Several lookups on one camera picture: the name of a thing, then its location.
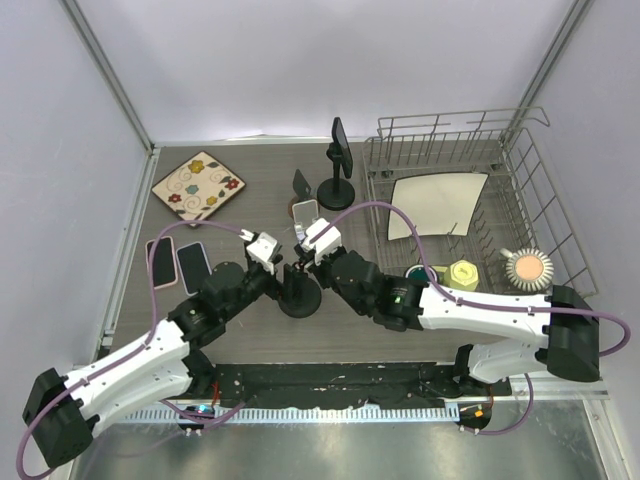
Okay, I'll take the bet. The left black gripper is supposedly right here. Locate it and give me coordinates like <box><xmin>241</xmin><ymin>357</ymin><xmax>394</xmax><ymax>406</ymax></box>
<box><xmin>221</xmin><ymin>254</ymin><xmax>307</xmax><ymax>321</ymax></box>

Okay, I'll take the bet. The black round-base stand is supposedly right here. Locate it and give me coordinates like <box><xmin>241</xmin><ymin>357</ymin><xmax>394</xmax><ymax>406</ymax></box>
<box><xmin>278</xmin><ymin>289</ymin><xmax>322</xmax><ymax>319</ymax></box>

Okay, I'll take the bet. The white folding phone stand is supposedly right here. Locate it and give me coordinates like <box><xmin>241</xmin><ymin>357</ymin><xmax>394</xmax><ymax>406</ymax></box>
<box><xmin>292</xmin><ymin>199</ymin><xmax>319</xmax><ymax>243</ymax></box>

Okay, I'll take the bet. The wooden-base grey phone stand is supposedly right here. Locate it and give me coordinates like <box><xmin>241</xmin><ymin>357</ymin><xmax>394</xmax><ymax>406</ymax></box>
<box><xmin>288</xmin><ymin>169</ymin><xmax>314</xmax><ymax>218</ymax></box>

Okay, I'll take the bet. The purple-cased phone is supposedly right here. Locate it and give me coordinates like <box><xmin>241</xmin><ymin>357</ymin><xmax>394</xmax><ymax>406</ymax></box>
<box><xmin>176</xmin><ymin>242</ymin><xmax>211</xmax><ymax>296</ymax></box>

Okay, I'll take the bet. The pink-cased phone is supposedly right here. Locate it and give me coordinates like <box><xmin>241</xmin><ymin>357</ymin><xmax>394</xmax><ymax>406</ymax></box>
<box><xmin>152</xmin><ymin>236</ymin><xmax>178</xmax><ymax>290</ymax></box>

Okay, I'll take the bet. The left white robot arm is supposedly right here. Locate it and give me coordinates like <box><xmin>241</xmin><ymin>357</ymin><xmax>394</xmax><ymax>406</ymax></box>
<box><xmin>19</xmin><ymin>262</ymin><xmax>307</xmax><ymax>470</ymax></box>

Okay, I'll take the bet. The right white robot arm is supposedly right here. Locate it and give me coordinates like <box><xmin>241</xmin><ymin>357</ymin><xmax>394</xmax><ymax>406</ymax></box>
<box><xmin>296</xmin><ymin>247</ymin><xmax>600</xmax><ymax>395</ymax></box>

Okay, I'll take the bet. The tall black phone stand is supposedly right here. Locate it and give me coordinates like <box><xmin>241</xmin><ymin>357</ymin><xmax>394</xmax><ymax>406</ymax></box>
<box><xmin>316</xmin><ymin>142</ymin><xmax>355</xmax><ymax>211</ymax></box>

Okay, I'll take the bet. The black phone on tall stand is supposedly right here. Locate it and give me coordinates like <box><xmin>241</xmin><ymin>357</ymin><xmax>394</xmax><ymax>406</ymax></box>
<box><xmin>332</xmin><ymin>117</ymin><xmax>353</xmax><ymax>178</ymax></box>

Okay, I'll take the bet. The dark green mug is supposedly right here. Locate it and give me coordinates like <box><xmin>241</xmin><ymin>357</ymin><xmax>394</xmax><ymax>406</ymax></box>
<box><xmin>404</xmin><ymin>264</ymin><xmax>446</xmax><ymax>283</ymax></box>

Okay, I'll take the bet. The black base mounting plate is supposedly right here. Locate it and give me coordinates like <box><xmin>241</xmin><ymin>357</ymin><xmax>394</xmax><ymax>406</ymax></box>
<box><xmin>197</xmin><ymin>362</ymin><xmax>512</xmax><ymax>410</ymax></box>

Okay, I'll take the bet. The floral square trivet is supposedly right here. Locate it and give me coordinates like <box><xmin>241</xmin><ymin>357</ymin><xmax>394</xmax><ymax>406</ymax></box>
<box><xmin>151</xmin><ymin>151</ymin><xmax>246</xmax><ymax>228</ymax></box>

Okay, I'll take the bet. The white square plate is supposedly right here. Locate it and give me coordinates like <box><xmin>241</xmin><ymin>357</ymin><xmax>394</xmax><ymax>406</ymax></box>
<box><xmin>391</xmin><ymin>172</ymin><xmax>488</xmax><ymax>236</ymax></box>

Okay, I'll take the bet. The yellow-green mug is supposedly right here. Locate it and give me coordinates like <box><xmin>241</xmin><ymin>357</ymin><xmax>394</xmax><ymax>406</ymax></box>
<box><xmin>432</xmin><ymin>260</ymin><xmax>479</xmax><ymax>291</ymax></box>

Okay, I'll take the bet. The ribbed cup with peach inside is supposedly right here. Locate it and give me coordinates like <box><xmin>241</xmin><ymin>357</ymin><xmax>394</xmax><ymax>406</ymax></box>
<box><xmin>500</xmin><ymin>248</ymin><xmax>554</xmax><ymax>292</ymax></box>

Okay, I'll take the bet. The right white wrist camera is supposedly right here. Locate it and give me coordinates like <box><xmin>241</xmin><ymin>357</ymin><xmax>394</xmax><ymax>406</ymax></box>
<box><xmin>300</xmin><ymin>218</ymin><xmax>342</xmax><ymax>265</ymax></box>

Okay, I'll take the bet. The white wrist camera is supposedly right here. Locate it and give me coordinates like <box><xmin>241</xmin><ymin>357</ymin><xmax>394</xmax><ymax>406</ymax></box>
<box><xmin>300</xmin><ymin>218</ymin><xmax>342</xmax><ymax>265</ymax></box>
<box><xmin>240</xmin><ymin>229</ymin><xmax>282</xmax><ymax>276</ymax></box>

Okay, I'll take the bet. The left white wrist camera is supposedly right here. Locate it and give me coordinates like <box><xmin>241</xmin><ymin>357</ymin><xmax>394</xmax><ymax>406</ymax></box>
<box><xmin>240</xmin><ymin>229</ymin><xmax>282</xmax><ymax>276</ymax></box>

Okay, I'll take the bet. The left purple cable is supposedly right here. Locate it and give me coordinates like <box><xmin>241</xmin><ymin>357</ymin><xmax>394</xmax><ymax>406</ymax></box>
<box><xmin>16</xmin><ymin>219</ymin><xmax>256</xmax><ymax>479</ymax></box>

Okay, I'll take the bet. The grey wire dish rack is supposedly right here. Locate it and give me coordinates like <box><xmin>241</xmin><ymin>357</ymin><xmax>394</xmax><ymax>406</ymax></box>
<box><xmin>360</xmin><ymin>107</ymin><xmax>599</xmax><ymax>298</ymax></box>

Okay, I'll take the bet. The white slotted cable duct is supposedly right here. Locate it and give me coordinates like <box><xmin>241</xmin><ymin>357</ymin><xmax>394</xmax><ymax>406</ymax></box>
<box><xmin>120</xmin><ymin>403</ymin><xmax>459</xmax><ymax>424</ymax></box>

